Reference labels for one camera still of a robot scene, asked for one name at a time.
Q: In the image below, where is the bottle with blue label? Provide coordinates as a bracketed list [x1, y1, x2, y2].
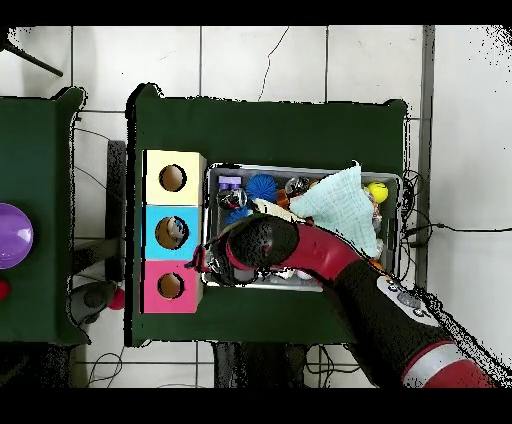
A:
[167, 219, 189, 241]

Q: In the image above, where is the cream waffle cloth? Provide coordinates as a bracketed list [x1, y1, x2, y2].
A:
[253, 198, 305, 223]

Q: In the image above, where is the light blue waffle cloth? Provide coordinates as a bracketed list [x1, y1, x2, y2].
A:
[288, 161, 380, 259]

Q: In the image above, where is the wooden box with three holes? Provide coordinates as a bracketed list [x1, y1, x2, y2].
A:
[141, 149, 209, 314]

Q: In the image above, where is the blue spiky rubber ball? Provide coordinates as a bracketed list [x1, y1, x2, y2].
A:
[244, 174, 279, 203]
[225, 206, 251, 225]

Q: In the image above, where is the crushed black drink can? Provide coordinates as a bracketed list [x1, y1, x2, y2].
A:
[217, 188, 248, 211]

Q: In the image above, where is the grey object with red knob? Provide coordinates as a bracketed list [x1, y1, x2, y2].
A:
[69, 279, 126, 325]

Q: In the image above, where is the black upright panel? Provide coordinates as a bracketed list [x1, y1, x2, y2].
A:
[104, 139, 128, 281]

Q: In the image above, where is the dark green table cloth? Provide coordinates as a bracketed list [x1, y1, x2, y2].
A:
[0, 88, 91, 347]
[125, 82, 409, 348]

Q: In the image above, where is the purple ball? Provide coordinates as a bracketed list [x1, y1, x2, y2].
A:
[0, 202, 34, 270]

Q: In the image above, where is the yellow smiley ball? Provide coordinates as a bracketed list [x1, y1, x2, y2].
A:
[366, 181, 390, 204]

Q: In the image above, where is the black tripod leg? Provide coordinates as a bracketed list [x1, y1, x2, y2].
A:
[0, 27, 64, 78]

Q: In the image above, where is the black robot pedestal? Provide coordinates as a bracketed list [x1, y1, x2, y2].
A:
[213, 341, 321, 388]

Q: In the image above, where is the grey wire mesh bin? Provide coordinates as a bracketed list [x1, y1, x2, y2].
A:
[201, 162, 403, 296]

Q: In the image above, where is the black power cable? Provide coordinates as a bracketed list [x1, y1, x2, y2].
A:
[403, 221, 512, 249]

